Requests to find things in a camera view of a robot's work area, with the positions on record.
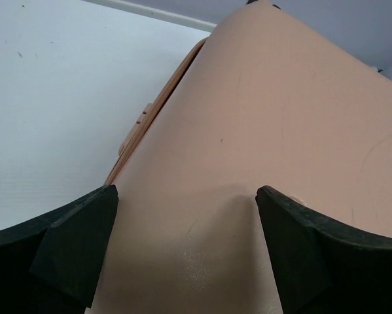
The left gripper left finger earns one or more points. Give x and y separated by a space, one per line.
52 263

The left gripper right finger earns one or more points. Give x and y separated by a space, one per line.
320 264

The pink hard-shell suitcase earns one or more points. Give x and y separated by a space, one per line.
263 101

